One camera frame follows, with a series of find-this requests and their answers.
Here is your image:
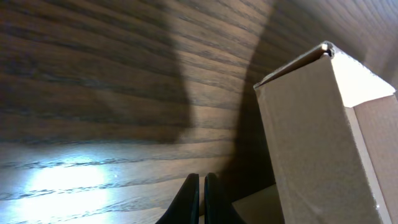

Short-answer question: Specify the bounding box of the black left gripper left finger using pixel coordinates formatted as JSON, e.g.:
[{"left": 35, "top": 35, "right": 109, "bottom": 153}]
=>
[{"left": 155, "top": 173, "right": 200, "bottom": 224}]

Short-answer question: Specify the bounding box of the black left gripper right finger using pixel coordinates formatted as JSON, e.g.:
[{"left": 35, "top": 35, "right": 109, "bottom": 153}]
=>
[{"left": 204, "top": 173, "right": 246, "bottom": 224}]

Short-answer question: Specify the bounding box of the cardboard box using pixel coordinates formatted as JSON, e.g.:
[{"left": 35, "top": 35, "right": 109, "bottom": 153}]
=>
[{"left": 234, "top": 41, "right": 397, "bottom": 223}]

